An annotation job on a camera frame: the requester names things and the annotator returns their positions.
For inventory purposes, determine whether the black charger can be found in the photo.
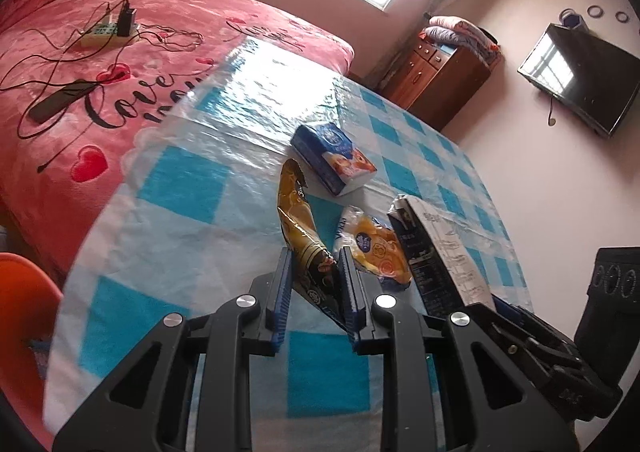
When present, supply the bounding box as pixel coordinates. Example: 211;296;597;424
116;0;138;37

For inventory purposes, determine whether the pink printed bed blanket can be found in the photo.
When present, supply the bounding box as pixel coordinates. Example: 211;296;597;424
0;0;356;277

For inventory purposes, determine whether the stack of folded quilts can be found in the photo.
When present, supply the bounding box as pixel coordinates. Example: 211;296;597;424
420;16;503;65

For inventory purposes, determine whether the orange plastic chair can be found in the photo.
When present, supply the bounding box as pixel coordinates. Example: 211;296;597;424
0;253;63;433

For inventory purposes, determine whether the brown wooden cabinet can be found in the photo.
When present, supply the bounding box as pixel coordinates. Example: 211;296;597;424
380;34;493;133

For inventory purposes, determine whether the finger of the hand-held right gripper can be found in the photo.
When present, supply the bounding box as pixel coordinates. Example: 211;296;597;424
472;294;576;374

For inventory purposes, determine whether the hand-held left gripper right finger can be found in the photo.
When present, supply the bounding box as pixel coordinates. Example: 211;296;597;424
337;247;573;452

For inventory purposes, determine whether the yellow bread wrapper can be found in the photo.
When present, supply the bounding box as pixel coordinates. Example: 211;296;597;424
332;206;413;290

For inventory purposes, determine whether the white power strip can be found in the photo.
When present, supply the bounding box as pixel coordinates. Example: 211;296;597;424
80;24;141;48

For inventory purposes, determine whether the black phone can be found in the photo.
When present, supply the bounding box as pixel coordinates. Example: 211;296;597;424
29;80;96;123

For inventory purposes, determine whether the blue white biscuit box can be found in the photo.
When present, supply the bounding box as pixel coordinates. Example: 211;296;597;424
290;123;378;197

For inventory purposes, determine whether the black charging cable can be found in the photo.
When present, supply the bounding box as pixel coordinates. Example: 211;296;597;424
0;2;206;173

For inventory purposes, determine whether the black wall television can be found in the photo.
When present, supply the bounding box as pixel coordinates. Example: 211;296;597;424
517;23;640;140

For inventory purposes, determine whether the gold black snack wrapper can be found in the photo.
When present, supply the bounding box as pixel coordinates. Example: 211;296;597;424
276;158;351;333

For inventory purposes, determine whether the blue white checkered tablecloth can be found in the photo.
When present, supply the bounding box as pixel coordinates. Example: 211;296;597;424
42;34;533;438

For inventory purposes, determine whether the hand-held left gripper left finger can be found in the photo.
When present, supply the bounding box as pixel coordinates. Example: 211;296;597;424
52;247;293;452

